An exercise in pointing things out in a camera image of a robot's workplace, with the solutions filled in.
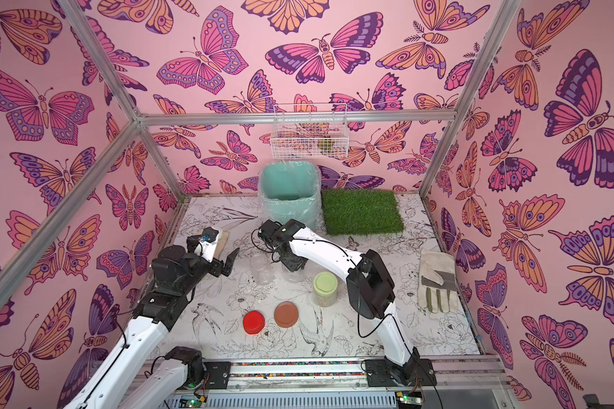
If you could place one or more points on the green object in basket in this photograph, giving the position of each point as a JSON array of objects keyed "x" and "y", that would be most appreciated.
[{"x": 326, "y": 145}]

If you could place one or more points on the green lid peanut jar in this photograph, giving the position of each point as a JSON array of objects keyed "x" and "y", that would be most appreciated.
[{"x": 325, "y": 287}]

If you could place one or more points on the brown lid peanut jar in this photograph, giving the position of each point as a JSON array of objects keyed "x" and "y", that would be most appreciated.
[{"x": 292, "y": 276}]

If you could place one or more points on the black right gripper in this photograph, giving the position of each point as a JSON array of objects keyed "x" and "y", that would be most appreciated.
[{"x": 291, "y": 258}]

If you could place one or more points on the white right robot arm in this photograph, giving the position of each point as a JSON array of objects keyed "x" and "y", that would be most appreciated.
[{"x": 369, "y": 286}]

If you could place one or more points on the mint green trash bin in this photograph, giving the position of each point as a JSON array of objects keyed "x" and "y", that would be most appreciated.
[{"x": 289, "y": 189}]

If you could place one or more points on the aluminium frame post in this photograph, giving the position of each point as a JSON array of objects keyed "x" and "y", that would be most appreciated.
[{"x": 492, "y": 42}]

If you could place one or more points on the brown jar lid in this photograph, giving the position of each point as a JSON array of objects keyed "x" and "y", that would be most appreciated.
[{"x": 286, "y": 314}]

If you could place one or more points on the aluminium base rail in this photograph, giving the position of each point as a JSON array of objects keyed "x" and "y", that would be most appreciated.
[{"x": 473, "y": 381}]

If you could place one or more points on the red jar lid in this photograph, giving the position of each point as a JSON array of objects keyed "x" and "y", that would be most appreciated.
[{"x": 253, "y": 322}]

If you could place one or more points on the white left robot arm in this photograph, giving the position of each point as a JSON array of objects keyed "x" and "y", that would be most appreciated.
[{"x": 182, "y": 368}]

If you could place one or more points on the beige work glove left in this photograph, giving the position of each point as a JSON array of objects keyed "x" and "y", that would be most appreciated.
[{"x": 223, "y": 237}]

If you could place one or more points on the white wire basket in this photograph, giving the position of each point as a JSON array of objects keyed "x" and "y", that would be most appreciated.
[{"x": 298, "y": 128}]

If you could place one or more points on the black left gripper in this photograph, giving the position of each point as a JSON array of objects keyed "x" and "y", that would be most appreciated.
[{"x": 218, "y": 265}]

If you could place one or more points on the green artificial grass mat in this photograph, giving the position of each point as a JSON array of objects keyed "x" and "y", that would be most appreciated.
[{"x": 360, "y": 212}]

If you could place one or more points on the clear plastic bin liner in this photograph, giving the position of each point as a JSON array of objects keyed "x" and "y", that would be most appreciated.
[{"x": 286, "y": 204}]

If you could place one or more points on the clear peanut jar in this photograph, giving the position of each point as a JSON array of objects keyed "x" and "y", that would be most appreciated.
[{"x": 261, "y": 269}]

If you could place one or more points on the cream work glove right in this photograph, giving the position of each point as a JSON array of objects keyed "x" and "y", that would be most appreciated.
[{"x": 437, "y": 291}]

